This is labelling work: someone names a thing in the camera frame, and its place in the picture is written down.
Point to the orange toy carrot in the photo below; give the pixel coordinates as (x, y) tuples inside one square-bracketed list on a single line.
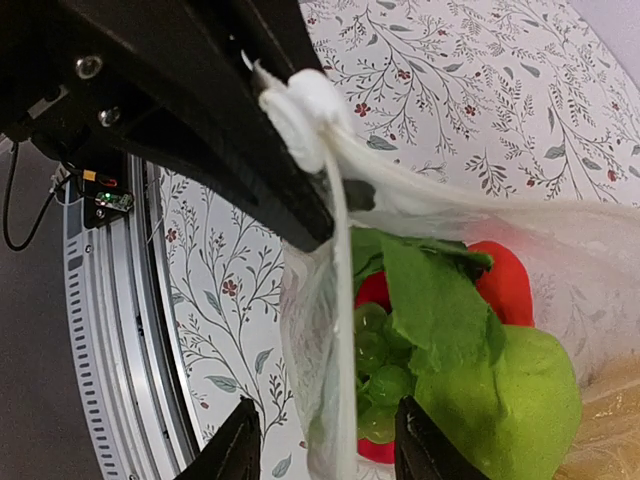
[(451, 301)]

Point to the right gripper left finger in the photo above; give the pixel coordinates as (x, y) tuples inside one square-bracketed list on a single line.
[(234, 452)]

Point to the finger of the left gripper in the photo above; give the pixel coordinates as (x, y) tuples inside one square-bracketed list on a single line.
[(88, 82), (280, 35)]

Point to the floral tablecloth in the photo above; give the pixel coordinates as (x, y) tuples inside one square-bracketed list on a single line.
[(509, 99)]

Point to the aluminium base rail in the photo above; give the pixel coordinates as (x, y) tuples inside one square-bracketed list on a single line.
[(123, 338)]

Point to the small green toy vegetable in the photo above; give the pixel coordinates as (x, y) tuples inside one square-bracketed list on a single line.
[(515, 418)]

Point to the green toy grapes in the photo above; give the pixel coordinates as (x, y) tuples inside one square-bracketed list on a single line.
[(383, 376)]

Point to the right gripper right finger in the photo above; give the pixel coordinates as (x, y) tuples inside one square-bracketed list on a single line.
[(423, 452)]

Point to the clear zip top bag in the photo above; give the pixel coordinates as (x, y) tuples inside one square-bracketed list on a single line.
[(582, 240)]

